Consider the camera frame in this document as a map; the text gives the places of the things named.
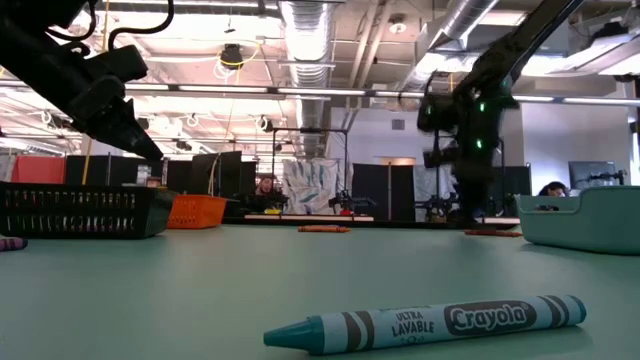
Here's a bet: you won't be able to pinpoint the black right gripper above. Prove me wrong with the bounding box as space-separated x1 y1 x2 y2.
417 69 521 227

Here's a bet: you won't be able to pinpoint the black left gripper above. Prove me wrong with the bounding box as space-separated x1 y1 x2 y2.
29 53 165 162

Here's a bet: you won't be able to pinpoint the orange crayon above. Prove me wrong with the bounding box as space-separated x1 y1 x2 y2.
463 229 523 238
297 225 352 234

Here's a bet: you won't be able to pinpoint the blue-green crayon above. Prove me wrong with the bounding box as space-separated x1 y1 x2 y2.
263 294 587 357

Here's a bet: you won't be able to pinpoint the white pillar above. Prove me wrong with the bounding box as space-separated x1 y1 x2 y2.
82 139 125 157

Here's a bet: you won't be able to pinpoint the white plastic sheet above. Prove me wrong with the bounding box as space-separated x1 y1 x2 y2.
413 164 456 201
282 158 341 216

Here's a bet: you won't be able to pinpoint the black partition panel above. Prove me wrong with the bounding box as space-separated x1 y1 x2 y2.
192 151 257 201
66 154 166 187
352 163 415 222

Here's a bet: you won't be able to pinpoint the person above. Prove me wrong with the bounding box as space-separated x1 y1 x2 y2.
537 180 570 198
244 176 290 216

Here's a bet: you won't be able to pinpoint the black plastic basket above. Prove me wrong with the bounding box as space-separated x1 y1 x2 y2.
0 182 176 240

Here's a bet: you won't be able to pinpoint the red partition panel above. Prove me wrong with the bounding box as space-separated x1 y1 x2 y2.
10 154 68 185

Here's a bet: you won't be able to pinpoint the orange plastic basket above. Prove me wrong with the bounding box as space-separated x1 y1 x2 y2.
167 193 229 230

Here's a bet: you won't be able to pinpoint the pale green plastic bin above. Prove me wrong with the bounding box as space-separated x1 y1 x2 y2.
517 184 640 257

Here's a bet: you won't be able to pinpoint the grey computer monitor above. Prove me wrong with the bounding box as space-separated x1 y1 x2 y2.
568 160 617 190

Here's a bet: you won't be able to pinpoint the purple crayon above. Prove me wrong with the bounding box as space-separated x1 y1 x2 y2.
0 236 29 253

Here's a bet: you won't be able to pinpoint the wooden table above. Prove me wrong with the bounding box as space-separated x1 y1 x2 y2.
243 213 375 223

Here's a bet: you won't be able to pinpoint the green table mat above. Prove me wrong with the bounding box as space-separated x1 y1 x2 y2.
0 222 640 360

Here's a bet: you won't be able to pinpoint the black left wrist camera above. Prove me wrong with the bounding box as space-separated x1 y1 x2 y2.
87 44 150 84

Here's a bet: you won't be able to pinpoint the black metal table frame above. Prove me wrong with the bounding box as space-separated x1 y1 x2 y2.
222 215 521 231

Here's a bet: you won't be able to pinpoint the black ceiling cable reel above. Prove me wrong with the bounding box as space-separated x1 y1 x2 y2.
219 43 245 70

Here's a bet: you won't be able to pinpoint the silver ventilation duct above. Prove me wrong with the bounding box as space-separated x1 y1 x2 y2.
278 0 335 157
399 0 501 101

